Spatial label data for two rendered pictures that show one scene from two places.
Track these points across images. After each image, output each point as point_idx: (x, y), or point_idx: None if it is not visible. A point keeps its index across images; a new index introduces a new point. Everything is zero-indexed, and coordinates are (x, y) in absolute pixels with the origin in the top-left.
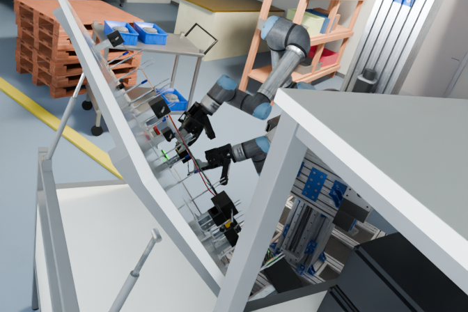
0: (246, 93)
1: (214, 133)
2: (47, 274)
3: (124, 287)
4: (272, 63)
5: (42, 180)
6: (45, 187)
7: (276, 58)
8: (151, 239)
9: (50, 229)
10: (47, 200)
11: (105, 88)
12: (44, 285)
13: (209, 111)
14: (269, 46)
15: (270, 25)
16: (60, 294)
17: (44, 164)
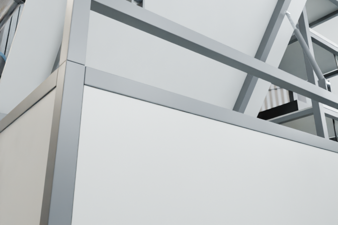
0: None
1: None
2: (231, 136)
3: (301, 34)
4: (0, 15)
5: (157, 18)
6: (177, 23)
7: (12, 11)
8: (288, 13)
9: (234, 53)
10: (200, 33)
11: None
12: (219, 182)
13: None
14: None
15: None
16: (289, 80)
17: None
